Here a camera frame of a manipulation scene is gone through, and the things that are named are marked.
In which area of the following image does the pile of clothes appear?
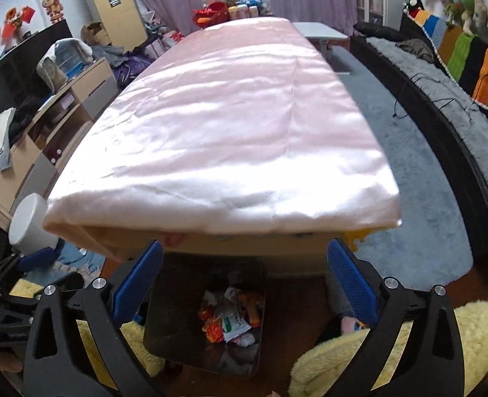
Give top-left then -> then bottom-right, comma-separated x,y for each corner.
0,108 -> 42,174

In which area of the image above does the olive garment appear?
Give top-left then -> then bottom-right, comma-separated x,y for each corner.
395,38 -> 435,64

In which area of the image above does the black television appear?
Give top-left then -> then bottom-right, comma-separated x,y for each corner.
0,20 -> 74,110

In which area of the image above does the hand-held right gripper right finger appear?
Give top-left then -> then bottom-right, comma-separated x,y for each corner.
327,238 -> 466,397

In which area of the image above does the grey fluffy blanket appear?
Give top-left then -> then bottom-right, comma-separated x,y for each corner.
366,36 -> 488,199

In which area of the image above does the tall wooden cabinet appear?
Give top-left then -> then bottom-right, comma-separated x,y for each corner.
82,0 -> 147,48

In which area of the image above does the grey rug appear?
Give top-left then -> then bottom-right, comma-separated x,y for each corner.
327,45 -> 474,286

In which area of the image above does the purple bag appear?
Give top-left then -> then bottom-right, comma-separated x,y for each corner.
118,56 -> 154,87

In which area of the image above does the pink and blue item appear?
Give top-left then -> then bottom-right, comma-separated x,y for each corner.
341,316 -> 371,334

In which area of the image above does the dark plastic bin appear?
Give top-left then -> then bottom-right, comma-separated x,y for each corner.
142,250 -> 269,378

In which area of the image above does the red white wrapper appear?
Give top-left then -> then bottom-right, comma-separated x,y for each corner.
203,314 -> 225,344

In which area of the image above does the wooden table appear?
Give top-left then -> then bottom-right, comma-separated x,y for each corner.
78,223 -> 371,278

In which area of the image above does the cardboard box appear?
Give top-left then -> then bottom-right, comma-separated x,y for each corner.
80,22 -> 112,46

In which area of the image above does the white cylindrical container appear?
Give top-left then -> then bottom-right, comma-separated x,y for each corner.
8,194 -> 60,255

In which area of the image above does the black pillow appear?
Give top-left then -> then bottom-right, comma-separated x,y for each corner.
354,22 -> 402,42

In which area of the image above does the black cable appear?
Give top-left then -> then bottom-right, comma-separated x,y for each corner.
392,72 -> 488,118

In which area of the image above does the black sofa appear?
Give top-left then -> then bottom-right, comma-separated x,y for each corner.
349,10 -> 488,261

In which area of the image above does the white cloth covered basket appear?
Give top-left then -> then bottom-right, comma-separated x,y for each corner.
36,38 -> 93,92

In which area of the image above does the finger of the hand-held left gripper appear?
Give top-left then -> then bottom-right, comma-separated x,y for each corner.
18,246 -> 64,273

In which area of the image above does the beige dog plush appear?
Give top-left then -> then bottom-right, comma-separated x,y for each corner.
463,0 -> 488,38

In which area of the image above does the pile of blue white packets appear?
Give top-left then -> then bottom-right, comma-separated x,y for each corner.
238,0 -> 273,15

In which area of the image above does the grey clothes pile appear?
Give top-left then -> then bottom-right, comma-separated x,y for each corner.
91,45 -> 137,69

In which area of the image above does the silver blue snack bag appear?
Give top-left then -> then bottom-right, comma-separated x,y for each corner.
221,302 -> 253,342

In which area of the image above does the orange chip can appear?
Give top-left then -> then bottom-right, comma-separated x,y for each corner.
240,291 -> 263,325

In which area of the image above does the striped crocheted blanket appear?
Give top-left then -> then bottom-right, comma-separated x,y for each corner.
407,8 -> 488,116

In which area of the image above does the hanging doll ornament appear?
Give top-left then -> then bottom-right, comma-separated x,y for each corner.
41,0 -> 65,23

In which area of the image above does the wooden television cabinet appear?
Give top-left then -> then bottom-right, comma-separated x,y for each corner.
0,58 -> 118,220

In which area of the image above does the red basket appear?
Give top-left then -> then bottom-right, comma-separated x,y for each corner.
192,2 -> 230,29

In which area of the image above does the green frog plush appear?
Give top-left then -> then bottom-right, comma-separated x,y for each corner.
443,0 -> 475,25

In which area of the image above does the white folding table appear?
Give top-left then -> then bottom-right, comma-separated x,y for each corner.
292,22 -> 349,76

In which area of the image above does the red flower decoration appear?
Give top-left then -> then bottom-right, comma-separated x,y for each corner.
1,6 -> 35,42

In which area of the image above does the light blue floor mat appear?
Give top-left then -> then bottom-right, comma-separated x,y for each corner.
49,242 -> 104,290

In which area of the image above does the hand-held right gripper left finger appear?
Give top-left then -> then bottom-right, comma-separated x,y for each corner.
23,239 -> 165,397

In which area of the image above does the pink satin tablecloth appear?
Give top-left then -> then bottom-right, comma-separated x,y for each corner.
42,17 -> 402,244

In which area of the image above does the yellow fluffy rug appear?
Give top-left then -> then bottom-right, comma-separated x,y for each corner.
8,277 -> 488,397

